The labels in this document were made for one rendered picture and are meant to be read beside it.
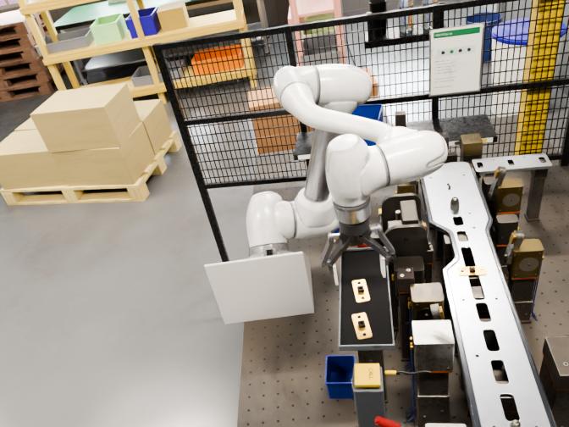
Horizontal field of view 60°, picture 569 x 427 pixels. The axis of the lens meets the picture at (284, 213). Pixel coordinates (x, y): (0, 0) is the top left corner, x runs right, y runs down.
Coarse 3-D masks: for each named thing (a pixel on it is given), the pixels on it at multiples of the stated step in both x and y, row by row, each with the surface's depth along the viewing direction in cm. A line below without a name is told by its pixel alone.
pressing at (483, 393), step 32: (448, 192) 194; (480, 192) 192; (448, 224) 180; (480, 224) 177; (480, 256) 164; (448, 288) 155; (512, 320) 142; (480, 352) 135; (512, 352) 134; (480, 384) 128; (512, 384) 127; (480, 416) 121; (544, 416) 119
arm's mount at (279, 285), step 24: (216, 264) 181; (240, 264) 181; (264, 264) 181; (288, 264) 181; (216, 288) 188; (240, 288) 188; (264, 288) 188; (288, 288) 188; (240, 312) 196; (264, 312) 196; (288, 312) 196; (312, 312) 196
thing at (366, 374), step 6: (360, 366) 120; (366, 366) 119; (372, 366) 119; (378, 366) 119; (360, 372) 118; (366, 372) 118; (372, 372) 118; (378, 372) 118; (360, 378) 117; (366, 378) 117; (372, 378) 117; (378, 378) 116; (360, 384) 116; (366, 384) 116; (372, 384) 115; (378, 384) 115
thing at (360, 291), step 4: (356, 280) 142; (360, 280) 142; (364, 280) 142; (352, 284) 141; (356, 284) 141; (360, 284) 141; (364, 284) 141; (356, 288) 140; (360, 288) 139; (364, 288) 139; (356, 292) 138; (360, 292) 138; (364, 292) 138; (356, 296) 137; (360, 296) 137; (364, 296) 137; (368, 296) 137; (356, 300) 136; (360, 300) 136; (364, 300) 136; (368, 300) 136
